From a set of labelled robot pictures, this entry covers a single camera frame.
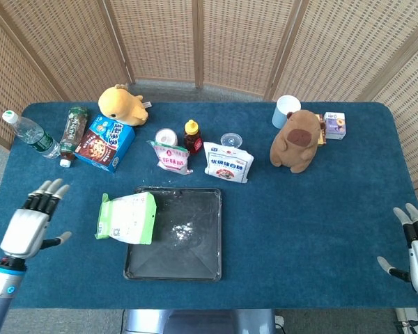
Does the bear-shaped honey bottle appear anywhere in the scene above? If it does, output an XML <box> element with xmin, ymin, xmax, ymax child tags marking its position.
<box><xmin>183</xmin><ymin>119</ymin><xmax>203</xmax><ymax>155</ymax></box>

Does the white sugar bag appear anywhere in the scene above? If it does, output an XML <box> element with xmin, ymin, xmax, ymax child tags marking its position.
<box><xmin>203</xmin><ymin>141</ymin><xmax>255</xmax><ymax>184</ymax></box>

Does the blue cookie box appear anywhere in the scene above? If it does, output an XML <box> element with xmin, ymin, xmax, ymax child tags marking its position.
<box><xmin>74</xmin><ymin>114</ymin><xmax>136</xmax><ymax>174</ymax></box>

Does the black rectangular plastic tray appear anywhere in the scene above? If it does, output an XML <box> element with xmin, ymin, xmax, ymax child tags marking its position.
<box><xmin>123</xmin><ymin>186</ymin><xmax>224</xmax><ymax>282</ymax></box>

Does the brown capybara plush toy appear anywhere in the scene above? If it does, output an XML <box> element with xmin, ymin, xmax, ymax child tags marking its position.
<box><xmin>270</xmin><ymin>109</ymin><xmax>323</xmax><ymax>174</ymax></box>

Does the purple white small carton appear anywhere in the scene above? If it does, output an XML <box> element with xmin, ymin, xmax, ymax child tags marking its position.
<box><xmin>323</xmin><ymin>111</ymin><xmax>347</xmax><ymax>141</ymax></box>

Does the yellow plush toy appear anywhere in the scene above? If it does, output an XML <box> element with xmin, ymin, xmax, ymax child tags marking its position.
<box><xmin>98</xmin><ymin>83</ymin><xmax>153</xmax><ymax>127</ymax></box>

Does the green white corn starch bag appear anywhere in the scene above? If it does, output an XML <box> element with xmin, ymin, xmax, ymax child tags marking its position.
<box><xmin>94</xmin><ymin>191</ymin><xmax>157</xmax><ymax>246</ymax></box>

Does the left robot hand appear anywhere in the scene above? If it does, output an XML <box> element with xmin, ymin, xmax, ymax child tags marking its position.
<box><xmin>0</xmin><ymin>178</ymin><xmax>73</xmax><ymax>260</ymax></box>

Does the woven rattan folding screen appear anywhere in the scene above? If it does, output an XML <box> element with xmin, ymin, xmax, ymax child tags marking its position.
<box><xmin>0</xmin><ymin>0</ymin><xmax>418</xmax><ymax>209</ymax></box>

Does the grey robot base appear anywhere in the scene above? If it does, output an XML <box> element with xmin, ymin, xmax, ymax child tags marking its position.
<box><xmin>121</xmin><ymin>308</ymin><xmax>278</xmax><ymax>334</ymax></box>

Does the white round container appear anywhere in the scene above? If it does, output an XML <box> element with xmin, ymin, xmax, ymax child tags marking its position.
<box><xmin>154</xmin><ymin>127</ymin><xmax>179</xmax><ymax>148</ymax></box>

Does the dark tea drink bottle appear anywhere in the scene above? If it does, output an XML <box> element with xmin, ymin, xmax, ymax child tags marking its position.
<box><xmin>59</xmin><ymin>106</ymin><xmax>89</xmax><ymax>168</ymax></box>

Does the light blue cup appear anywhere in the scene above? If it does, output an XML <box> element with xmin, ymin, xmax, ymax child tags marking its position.
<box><xmin>272</xmin><ymin>95</ymin><xmax>302</xmax><ymax>129</ymax></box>

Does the pink white MSG bag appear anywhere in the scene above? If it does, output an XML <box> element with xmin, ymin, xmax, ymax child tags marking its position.
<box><xmin>146</xmin><ymin>140</ymin><xmax>194</xmax><ymax>176</ymax></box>

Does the clear plastic lid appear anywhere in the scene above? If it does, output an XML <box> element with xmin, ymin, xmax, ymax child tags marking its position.
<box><xmin>220</xmin><ymin>132</ymin><xmax>244</xmax><ymax>149</ymax></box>

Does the clear water bottle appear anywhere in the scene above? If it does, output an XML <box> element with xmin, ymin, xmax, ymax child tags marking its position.
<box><xmin>1</xmin><ymin>109</ymin><xmax>61</xmax><ymax>160</ymax></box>

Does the blue tablecloth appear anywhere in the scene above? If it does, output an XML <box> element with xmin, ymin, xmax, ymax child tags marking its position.
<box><xmin>0</xmin><ymin>100</ymin><xmax>418</xmax><ymax>310</ymax></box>

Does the brown yellow snack box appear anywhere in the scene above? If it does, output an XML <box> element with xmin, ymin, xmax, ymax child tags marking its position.
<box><xmin>315</xmin><ymin>114</ymin><xmax>327</xmax><ymax>147</ymax></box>

